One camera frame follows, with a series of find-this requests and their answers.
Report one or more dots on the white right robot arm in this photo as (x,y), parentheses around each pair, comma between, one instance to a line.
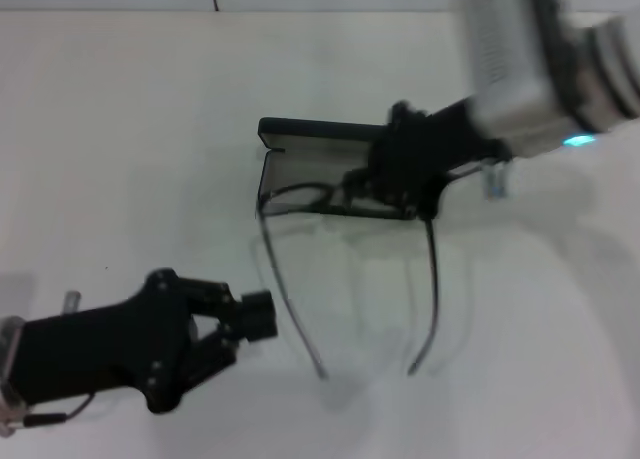
(610,64)

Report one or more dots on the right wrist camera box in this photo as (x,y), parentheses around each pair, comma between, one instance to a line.
(505,54)

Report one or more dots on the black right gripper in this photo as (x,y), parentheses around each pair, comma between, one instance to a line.
(415,149)

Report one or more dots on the black glasses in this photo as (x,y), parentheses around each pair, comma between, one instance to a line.
(434,279)

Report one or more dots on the black glasses case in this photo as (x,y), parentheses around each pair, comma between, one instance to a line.
(320,129)

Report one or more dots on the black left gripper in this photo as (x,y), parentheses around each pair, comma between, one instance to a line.
(100,344)

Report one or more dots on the bare silver left wrist connector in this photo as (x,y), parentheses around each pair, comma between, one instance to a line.
(71,301)

